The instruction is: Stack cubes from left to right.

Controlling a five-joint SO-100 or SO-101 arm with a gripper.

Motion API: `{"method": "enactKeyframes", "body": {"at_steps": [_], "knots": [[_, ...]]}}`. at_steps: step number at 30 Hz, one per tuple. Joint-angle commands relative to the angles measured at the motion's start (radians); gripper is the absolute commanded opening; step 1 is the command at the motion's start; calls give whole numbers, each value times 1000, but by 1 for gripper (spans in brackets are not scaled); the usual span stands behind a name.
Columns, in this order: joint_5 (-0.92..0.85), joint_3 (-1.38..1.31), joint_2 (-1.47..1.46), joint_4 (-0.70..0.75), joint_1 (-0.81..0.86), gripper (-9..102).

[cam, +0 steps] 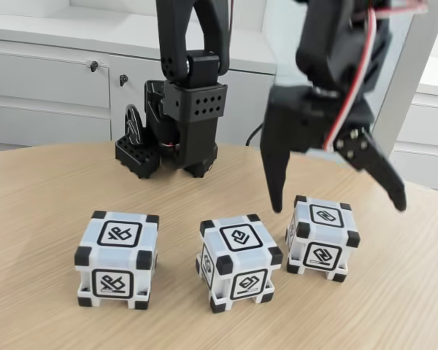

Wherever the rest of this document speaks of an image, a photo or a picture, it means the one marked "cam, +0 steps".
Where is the black round clamp knob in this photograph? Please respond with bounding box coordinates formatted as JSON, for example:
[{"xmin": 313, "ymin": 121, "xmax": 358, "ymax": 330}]
[{"xmin": 123, "ymin": 104, "xmax": 146, "ymax": 147}]

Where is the white cube overlapping-squares symbol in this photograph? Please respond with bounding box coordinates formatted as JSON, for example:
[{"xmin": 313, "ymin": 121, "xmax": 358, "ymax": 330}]
[{"xmin": 195, "ymin": 214, "xmax": 284, "ymax": 314}]

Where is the white cube cross-loop symbol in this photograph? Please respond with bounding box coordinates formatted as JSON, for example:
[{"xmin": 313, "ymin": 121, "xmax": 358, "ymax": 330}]
[{"xmin": 74, "ymin": 210, "xmax": 160, "ymax": 311}]

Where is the black power cable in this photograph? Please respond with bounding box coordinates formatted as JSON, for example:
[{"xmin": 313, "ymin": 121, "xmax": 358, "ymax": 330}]
[{"xmin": 245, "ymin": 121, "xmax": 265, "ymax": 147}]

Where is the white cube lightning symbol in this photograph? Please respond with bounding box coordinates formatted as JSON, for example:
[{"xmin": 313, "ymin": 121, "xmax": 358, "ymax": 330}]
[{"xmin": 285, "ymin": 195, "xmax": 361, "ymax": 284}]

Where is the grey metal post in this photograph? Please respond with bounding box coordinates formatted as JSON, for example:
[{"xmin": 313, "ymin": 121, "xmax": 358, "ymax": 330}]
[{"xmin": 370, "ymin": 0, "xmax": 438, "ymax": 154}]

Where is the white cabinet with locks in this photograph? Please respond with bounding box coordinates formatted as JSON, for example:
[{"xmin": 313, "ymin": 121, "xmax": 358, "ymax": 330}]
[{"xmin": 0, "ymin": 0, "xmax": 278, "ymax": 154}]

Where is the red white black servo cable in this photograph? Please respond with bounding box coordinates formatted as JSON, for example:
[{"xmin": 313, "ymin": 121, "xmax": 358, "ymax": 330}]
[{"xmin": 323, "ymin": 7, "xmax": 380, "ymax": 152}]

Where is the white drawer cabinet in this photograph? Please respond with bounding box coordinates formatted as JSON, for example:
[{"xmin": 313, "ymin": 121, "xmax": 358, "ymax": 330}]
[{"xmin": 388, "ymin": 82, "xmax": 438, "ymax": 194}]

